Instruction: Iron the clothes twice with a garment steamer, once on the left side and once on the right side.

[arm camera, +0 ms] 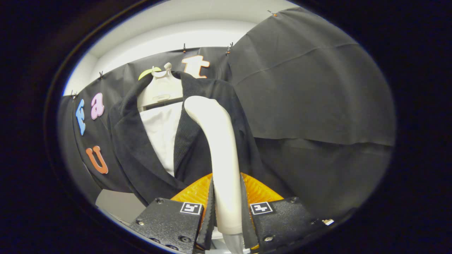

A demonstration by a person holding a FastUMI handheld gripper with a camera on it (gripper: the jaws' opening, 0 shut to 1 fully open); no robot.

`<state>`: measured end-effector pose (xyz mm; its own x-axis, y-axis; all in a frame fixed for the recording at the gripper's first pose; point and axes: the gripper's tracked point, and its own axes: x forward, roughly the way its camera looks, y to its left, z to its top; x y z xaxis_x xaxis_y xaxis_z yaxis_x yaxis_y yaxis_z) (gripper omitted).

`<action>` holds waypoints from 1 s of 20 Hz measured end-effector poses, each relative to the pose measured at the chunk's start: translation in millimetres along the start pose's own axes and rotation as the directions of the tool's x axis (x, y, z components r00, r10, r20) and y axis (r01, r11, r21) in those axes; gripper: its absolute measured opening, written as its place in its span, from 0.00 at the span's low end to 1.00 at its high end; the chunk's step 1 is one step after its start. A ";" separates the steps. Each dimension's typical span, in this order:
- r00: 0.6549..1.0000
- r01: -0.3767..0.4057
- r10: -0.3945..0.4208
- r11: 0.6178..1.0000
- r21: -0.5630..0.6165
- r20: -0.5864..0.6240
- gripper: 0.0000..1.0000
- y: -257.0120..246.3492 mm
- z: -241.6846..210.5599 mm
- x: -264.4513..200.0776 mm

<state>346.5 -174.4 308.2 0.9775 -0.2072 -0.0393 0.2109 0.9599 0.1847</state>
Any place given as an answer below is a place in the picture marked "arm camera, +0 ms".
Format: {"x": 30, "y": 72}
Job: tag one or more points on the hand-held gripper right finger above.
{"x": 246, "y": 229}

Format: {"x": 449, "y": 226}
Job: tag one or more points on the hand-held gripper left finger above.
{"x": 209, "y": 225}

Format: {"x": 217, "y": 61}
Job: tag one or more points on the white garment steamer head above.
{"x": 222, "y": 158}

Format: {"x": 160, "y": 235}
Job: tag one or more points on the black jacket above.
{"x": 141, "y": 155}

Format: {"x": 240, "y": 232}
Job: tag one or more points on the white padded garment form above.
{"x": 160, "y": 134}

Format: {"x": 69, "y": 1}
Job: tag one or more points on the grey drawer cabinet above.
{"x": 116, "y": 206}

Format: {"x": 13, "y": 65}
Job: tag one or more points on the white plastic hanger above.
{"x": 160, "y": 91}

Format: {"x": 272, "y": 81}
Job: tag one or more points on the black backdrop cloth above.
{"x": 317, "y": 88}

